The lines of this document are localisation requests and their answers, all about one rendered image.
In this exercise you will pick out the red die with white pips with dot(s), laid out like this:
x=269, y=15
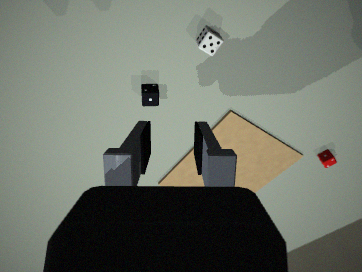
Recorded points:
x=327, y=158

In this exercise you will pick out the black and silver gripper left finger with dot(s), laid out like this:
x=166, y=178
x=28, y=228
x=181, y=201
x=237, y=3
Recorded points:
x=123, y=166

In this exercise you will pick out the tan mat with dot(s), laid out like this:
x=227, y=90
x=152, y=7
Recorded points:
x=260, y=156

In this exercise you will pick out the black die with white pips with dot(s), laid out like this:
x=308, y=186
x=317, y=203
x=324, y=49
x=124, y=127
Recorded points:
x=150, y=94

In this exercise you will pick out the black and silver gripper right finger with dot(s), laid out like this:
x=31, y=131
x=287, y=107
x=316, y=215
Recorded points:
x=217, y=165

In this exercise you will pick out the grey die with black pips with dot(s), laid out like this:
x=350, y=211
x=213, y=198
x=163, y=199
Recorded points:
x=209, y=40

